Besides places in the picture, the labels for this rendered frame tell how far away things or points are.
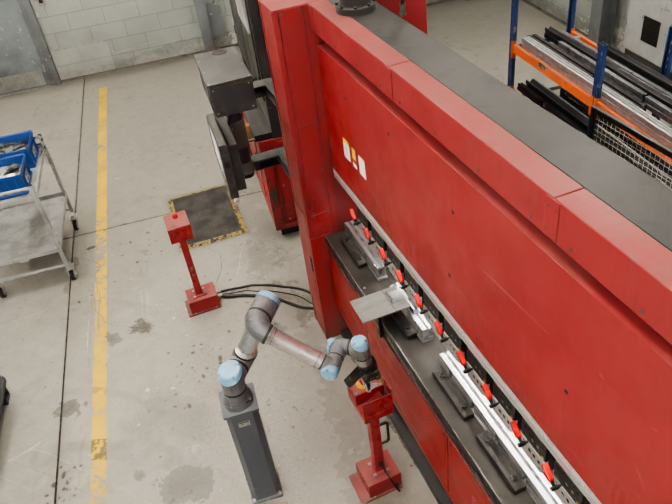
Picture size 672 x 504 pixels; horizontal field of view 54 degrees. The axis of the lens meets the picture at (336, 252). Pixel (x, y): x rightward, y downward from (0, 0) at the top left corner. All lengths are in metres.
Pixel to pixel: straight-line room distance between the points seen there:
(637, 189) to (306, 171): 2.32
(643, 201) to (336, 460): 2.68
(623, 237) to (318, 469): 2.71
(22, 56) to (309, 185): 6.59
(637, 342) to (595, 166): 0.52
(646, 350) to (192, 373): 3.46
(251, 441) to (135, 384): 1.47
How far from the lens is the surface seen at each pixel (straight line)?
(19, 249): 5.99
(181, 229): 4.70
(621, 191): 1.94
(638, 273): 1.71
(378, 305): 3.45
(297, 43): 3.58
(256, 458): 3.70
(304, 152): 3.83
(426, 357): 3.36
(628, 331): 1.85
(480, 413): 3.05
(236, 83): 3.72
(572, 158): 2.06
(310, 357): 2.96
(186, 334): 5.04
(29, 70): 10.03
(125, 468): 4.41
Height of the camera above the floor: 3.35
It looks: 38 degrees down
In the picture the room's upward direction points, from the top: 8 degrees counter-clockwise
